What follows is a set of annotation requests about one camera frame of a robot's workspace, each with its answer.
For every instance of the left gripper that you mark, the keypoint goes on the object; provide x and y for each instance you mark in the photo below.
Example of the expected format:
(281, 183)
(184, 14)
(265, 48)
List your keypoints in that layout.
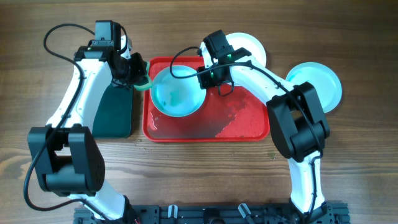
(139, 70)

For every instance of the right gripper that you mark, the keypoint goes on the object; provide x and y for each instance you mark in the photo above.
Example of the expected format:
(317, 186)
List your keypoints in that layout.
(204, 83)

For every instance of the green yellow sponge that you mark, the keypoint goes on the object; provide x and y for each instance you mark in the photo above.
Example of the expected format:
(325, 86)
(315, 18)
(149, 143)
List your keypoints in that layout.
(145, 82)

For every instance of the light blue plate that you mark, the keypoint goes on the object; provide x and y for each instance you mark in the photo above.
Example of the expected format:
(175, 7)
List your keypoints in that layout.
(324, 79)
(177, 97)

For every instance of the white plate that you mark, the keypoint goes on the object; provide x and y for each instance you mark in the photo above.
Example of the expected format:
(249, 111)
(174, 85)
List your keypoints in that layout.
(243, 40)

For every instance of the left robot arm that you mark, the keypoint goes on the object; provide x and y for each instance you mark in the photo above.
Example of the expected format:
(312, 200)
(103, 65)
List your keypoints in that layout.
(65, 156)

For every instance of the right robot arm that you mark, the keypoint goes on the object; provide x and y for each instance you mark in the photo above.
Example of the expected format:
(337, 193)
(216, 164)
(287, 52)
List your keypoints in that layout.
(297, 121)

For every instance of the black water tray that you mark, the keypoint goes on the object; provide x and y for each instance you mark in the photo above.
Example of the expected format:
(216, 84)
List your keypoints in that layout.
(114, 114)

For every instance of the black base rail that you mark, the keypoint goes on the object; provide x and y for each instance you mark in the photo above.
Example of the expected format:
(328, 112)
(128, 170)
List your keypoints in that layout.
(329, 212)

